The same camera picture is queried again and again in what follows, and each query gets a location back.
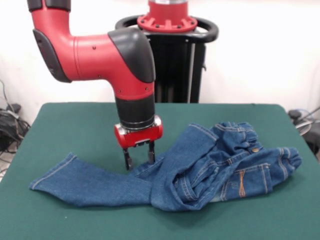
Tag dark green table cloth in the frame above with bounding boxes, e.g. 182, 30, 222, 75
0, 101, 320, 240

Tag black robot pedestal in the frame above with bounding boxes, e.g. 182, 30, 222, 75
114, 14, 220, 104

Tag tangle of black cables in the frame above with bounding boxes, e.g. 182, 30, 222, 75
0, 79, 32, 176

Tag blue denim jeans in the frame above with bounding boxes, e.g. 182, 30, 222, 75
28, 121, 303, 213

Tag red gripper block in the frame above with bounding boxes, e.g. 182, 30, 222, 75
114, 115, 164, 171

